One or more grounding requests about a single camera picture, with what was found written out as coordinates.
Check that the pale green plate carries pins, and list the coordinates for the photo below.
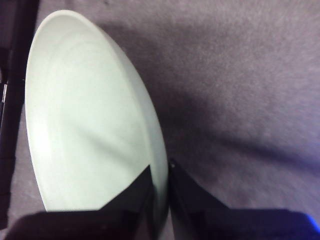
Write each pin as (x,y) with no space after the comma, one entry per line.
(87,100)

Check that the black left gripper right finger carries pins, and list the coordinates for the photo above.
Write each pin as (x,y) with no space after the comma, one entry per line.
(212,225)

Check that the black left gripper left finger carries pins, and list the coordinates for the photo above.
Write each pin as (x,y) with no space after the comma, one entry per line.
(112,222)

